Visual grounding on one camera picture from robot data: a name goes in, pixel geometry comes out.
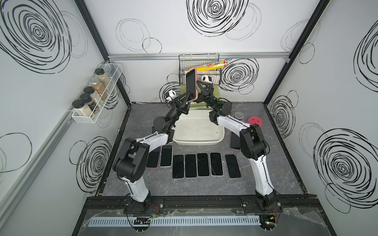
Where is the spice jar silver lid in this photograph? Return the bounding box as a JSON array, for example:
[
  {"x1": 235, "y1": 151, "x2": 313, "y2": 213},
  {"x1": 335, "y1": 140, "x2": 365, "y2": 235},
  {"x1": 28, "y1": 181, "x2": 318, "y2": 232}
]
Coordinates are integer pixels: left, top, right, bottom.
[{"x1": 89, "y1": 77, "x2": 107, "y2": 101}]

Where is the spice jar black lid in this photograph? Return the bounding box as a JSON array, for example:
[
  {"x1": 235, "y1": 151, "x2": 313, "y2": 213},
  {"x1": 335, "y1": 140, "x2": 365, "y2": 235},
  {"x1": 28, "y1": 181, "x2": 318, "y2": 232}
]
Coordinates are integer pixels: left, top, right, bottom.
[
  {"x1": 80, "y1": 93, "x2": 99, "y2": 114},
  {"x1": 94, "y1": 68, "x2": 111, "y2": 91},
  {"x1": 83, "y1": 86, "x2": 103, "y2": 107},
  {"x1": 72, "y1": 99, "x2": 92, "y2": 117}
]

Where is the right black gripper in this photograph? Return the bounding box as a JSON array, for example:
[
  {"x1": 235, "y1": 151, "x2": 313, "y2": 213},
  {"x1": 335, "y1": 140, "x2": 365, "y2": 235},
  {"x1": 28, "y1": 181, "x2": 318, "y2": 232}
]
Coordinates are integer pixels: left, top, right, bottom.
[{"x1": 188, "y1": 86, "x2": 221, "y2": 114}]

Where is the white slotted cable duct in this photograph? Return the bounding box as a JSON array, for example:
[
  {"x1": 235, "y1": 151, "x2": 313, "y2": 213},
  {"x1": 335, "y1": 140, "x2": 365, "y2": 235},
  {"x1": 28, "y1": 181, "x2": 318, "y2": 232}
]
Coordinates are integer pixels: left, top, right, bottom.
[{"x1": 88, "y1": 215, "x2": 261, "y2": 227}]

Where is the black wire basket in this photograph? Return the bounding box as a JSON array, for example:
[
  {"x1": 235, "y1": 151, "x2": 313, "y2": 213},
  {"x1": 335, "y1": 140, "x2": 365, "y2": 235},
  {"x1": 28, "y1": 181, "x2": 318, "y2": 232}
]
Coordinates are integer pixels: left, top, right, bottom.
[{"x1": 179, "y1": 53, "x2": 221, "y2": 85}]

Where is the green metal tool chest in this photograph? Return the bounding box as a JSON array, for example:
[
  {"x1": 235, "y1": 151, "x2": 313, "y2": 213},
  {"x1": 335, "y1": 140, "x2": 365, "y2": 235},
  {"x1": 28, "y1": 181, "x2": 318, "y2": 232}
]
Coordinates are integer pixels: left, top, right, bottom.
[{"x1": 180, "y1": 85, "x2": 221, "y2": 109}]

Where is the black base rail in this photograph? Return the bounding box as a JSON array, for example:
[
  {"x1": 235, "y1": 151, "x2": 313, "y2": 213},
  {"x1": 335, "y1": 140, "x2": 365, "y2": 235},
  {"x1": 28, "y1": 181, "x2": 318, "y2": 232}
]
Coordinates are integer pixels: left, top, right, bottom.
[{"x1": 83, "y1": 195, "x2": 321, "y2": 214}]

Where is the yellow snack package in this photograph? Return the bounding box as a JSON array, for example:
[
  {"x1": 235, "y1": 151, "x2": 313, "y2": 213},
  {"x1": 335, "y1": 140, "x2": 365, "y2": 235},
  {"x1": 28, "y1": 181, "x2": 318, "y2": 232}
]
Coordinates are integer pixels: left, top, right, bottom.
[{"x1": 195, "y1": 61, "x2": 227, "y2": 71}]

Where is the phone table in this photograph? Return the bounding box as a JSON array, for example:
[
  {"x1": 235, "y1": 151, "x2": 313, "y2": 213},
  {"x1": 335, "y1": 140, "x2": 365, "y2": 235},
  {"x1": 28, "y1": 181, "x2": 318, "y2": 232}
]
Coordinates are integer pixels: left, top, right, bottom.
[{"x1": 159, "y1": 145, "x2": 173, "y2": 167}]

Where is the pink smiley sponge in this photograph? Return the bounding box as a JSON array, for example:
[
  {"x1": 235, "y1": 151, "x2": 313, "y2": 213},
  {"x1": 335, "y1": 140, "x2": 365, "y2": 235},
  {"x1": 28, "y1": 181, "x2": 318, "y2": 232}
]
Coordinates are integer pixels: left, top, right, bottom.
[{"x1": 248, "y1": 117, "x2": 263, "y2": 126}]

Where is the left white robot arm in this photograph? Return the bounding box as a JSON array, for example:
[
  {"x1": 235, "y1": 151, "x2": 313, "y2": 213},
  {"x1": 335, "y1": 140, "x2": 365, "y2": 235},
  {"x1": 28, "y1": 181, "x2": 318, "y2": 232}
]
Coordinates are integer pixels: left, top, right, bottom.
[{"x1": 113, "y1": 92, "x2": 190, "y2": 211}]

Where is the aluminium wall rail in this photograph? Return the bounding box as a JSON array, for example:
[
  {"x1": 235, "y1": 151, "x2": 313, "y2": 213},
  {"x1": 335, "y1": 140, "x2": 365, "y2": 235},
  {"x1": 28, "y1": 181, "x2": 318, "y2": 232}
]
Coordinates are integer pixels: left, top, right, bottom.
[{"x1": 108, "y1": 52, "x2": 290, "y2": 61}]

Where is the clear wall spice rack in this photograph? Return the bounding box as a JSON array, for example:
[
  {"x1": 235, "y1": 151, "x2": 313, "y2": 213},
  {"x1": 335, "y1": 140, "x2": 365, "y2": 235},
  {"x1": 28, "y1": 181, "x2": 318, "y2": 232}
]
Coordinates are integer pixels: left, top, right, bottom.
[{"x1": 71, "y1": 63, "x2": 123, "y2": 128}]

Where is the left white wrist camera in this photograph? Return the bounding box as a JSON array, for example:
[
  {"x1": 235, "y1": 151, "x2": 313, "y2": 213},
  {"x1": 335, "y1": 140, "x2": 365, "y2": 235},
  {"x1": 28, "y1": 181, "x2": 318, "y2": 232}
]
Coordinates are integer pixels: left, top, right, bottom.
[{"x1": 164, "y1": 89, "x2": 177, "y2": 102}]

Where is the black phone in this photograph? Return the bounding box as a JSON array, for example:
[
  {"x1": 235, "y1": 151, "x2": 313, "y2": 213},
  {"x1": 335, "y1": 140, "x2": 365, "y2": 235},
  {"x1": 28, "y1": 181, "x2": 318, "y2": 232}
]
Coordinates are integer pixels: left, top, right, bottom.
[{"x1": 229, "y1": 132, "x2": 241, "y2": 150}]

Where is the glass jar with powder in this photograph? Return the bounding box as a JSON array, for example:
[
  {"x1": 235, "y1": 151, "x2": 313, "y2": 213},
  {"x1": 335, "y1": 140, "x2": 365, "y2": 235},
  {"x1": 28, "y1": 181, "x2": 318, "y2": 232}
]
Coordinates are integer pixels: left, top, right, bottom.
[{"x1": 233, "y1": 112, "x2": 244, "y2": 121}]

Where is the white plastic storage box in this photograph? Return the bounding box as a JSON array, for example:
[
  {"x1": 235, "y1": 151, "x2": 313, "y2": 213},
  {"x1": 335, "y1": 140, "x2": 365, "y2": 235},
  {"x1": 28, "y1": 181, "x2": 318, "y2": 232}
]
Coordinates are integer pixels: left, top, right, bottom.
[{"x1": 173, "y1": 109, "x2": 224, "y2": 146}]

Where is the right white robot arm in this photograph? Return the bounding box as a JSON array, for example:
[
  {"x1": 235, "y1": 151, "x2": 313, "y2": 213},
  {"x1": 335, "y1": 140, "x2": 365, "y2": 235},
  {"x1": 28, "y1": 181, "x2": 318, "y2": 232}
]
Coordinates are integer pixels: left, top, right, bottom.
[{"x1": 196, "y1": 81, "x2": 277, "y2": 211}]

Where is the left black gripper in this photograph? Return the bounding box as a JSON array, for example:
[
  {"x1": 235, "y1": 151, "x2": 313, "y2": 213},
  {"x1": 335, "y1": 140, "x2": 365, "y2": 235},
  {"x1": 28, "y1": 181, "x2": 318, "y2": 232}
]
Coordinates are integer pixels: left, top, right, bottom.
[{"x1": 163, "y1": 95, "x2": 191, "y2": 132}]

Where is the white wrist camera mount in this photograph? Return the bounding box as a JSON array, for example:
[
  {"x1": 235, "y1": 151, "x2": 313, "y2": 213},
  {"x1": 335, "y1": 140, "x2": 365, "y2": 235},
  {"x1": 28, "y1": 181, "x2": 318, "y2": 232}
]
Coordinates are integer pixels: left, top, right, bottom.
[{"x1": 201, "y1": 75, "x2": 213, "y2": 84}]

